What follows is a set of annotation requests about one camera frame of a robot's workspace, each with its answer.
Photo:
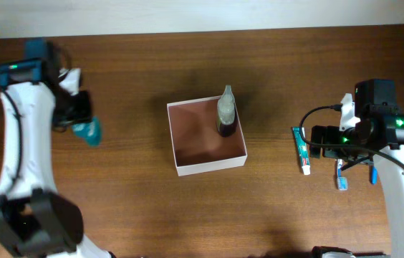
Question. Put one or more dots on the white cardboard box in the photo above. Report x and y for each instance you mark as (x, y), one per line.
(197, 146)

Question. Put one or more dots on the clear spray bottle dark liquid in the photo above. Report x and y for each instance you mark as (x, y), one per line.
(226, 113)

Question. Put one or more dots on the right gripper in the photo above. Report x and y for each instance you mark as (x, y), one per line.
(330, 133)

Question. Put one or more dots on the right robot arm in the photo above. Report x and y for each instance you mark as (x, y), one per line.
(371, 132)

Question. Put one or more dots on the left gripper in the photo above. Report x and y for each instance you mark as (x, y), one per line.
(83, 114)

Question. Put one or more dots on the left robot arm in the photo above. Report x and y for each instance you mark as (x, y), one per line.
(41, 93)

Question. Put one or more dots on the blue white toothbrush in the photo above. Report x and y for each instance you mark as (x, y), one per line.
(342, 184)

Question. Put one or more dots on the teal mouthwash bottle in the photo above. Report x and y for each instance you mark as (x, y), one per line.
(90, 132)

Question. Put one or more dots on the green toothpaste tube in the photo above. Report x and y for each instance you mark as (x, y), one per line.
(302, 150)

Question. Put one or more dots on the blue disposable razor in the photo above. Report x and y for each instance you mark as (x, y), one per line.
(373, 175)

